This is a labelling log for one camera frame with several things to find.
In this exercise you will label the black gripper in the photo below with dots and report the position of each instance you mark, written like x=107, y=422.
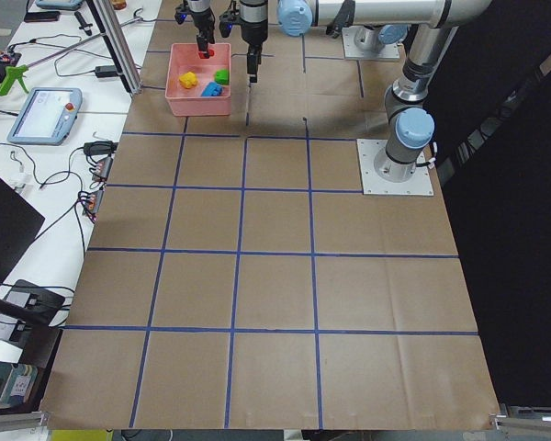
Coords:
x=201, y=18
x=253, y=24

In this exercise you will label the red toy block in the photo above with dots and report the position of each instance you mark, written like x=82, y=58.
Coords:
x=206, y=54

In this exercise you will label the green toy block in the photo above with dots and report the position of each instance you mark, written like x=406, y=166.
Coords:
x=222, y=77

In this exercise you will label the yellow toy block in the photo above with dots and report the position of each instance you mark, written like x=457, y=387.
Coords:
x=188, y=80

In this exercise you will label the blue toy block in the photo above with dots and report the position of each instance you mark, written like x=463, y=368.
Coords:
x=212, y=89

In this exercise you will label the pink plastic box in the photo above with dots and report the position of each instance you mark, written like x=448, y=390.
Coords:
x=191, y=102

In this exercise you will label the black power adapter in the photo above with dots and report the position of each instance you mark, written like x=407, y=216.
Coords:
x=99, y=148
x=105, y=71

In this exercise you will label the black clamp tool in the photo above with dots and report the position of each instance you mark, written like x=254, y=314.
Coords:
x=83, y=24

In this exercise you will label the upper usb hub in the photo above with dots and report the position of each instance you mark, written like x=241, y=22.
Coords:
x=101, y=170

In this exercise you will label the usb hub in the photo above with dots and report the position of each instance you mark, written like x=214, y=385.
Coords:
x=91, y=201
x=101, y=170

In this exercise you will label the black smartphone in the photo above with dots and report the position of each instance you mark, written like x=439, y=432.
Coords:
x=39, y=17

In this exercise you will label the teach pendant tablet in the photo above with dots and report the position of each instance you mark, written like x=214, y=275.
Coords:
x=47, y=116

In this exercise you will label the reacher grabber tool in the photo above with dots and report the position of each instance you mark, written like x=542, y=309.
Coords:
x=15, y=74

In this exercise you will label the lower usb hub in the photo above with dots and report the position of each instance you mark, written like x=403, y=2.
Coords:
x=91, y=201

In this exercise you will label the black monitor stand base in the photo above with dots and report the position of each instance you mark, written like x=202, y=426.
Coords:
x=30, y=303

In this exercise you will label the aluminium frame post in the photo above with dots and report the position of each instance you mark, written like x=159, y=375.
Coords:
x=106, y=20

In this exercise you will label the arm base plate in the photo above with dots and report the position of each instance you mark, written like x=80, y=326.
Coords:
x=381, y=176
x=373, y=43

